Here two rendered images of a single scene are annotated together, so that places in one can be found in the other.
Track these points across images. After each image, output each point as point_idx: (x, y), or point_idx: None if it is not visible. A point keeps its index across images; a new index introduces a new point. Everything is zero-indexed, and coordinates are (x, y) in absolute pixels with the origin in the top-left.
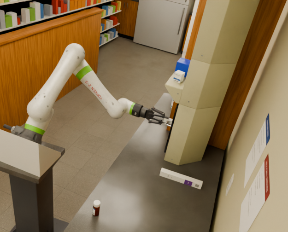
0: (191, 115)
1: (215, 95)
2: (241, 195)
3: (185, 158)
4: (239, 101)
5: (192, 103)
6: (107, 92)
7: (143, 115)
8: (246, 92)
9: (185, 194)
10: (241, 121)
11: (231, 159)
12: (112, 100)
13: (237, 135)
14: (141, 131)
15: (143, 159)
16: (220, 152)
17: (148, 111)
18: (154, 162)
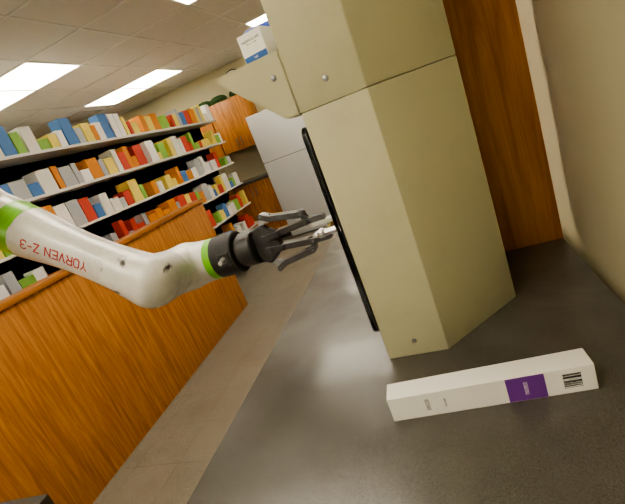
0: (368, 125)
1: (407, 8)
2: None
3: (458, 310)
4: (507, 54)
5: (341, 75)
6: (97, 240)
7: (247, 255)
8: (511, 10)
9: (550, 445)
10: (556, 107)
11: (621, 213)
12: (117, 254)
13: (574, 150)
14: (299, 321)
15: (318, 391)
16: (558, 247)
17: (256, 233)
18: (358, 383)
